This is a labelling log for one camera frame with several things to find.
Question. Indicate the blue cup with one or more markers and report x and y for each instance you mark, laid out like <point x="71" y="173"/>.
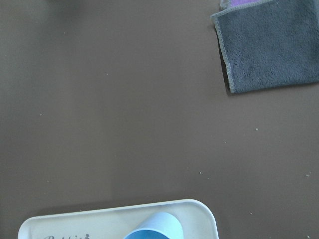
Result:
<point x="160" y="225"/>

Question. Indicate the cream rabbit tray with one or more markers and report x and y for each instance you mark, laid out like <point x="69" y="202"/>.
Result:
<point x="184" y="219"/>

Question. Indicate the grey folded cloth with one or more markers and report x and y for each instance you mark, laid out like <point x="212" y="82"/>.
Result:
<point x="269" y="43"/>

